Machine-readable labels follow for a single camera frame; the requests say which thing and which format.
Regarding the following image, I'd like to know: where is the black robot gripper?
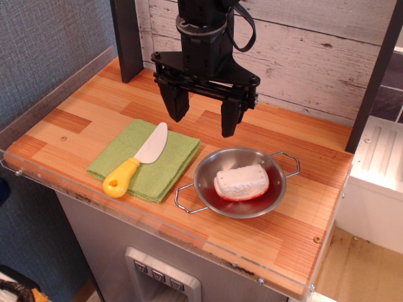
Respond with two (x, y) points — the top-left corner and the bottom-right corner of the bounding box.
(152, 15), (260, 138)

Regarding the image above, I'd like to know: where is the yellow handled toy knife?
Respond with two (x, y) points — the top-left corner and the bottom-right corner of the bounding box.
(103, 122), (168, 198)

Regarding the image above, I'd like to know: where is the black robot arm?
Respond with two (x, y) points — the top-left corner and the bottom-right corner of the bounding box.
(151, 1), (261, 137)

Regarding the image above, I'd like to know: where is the green folded cloth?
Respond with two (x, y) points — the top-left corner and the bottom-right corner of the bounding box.
(86, 119), (200, 203)

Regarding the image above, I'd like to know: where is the white red toy food piece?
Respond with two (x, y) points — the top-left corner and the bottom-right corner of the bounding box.
(213, 165), (270, 201)

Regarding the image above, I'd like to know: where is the grey toy fridge cabinet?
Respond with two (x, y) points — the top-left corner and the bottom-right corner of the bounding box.
(57, 193), (288, 301)

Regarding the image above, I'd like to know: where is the silver dispenser button panel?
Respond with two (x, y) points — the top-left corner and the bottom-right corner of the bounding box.
(125, 247), (202, 301)

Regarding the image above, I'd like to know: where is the white toy sink unit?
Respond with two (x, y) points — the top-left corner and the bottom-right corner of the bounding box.
(336, 116), (402, 253)

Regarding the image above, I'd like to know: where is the clear acrylic table guard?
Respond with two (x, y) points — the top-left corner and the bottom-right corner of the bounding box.
(5, 146), (353, 301)

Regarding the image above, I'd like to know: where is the orange object bottom left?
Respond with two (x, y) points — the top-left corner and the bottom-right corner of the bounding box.
(31, 288), (50, 302)

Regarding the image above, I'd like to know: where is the dark woven object bottom left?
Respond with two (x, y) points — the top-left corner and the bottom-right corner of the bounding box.
(1, 279), (35, 302)

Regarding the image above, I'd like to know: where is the silver metal bowl with handles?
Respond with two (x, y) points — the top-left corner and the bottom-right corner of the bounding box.
(174, 147), (300, 219)

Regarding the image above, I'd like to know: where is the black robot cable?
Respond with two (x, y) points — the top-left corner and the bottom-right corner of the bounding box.
(232, 1), (257, 53)

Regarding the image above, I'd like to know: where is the dark right shelf post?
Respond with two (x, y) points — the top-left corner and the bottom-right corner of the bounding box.
(345, 0), (402, 154)

